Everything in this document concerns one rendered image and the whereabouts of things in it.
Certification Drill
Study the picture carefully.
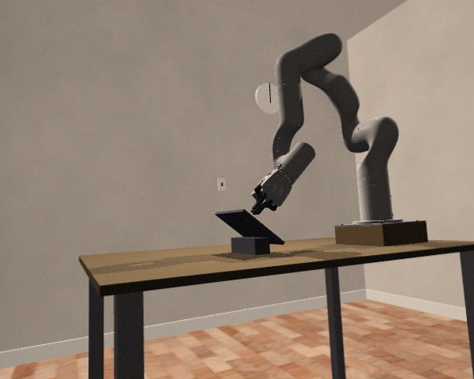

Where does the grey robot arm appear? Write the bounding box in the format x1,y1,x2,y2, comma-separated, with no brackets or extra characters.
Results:
272,33,403,224

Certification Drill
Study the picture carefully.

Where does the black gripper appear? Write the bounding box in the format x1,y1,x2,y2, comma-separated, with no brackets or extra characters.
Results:
251,170,292,215

